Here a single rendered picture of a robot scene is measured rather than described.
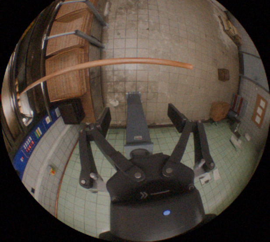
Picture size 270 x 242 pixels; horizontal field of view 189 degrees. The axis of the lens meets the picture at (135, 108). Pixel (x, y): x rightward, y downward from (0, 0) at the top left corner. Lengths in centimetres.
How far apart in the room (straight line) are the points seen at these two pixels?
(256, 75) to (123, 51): 442
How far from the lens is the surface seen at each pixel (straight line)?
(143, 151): 67
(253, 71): 432
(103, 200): 127
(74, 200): 143
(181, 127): 16
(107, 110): 19
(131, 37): 171
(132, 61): 42
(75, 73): 125
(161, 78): 173
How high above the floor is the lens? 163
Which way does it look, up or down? 64 degrees down
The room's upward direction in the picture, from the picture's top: 173 degrees clockwise
